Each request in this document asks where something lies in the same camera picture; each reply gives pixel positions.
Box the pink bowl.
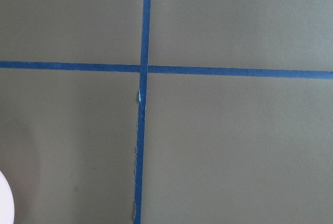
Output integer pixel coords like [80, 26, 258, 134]
[1, 173, 15, 224]

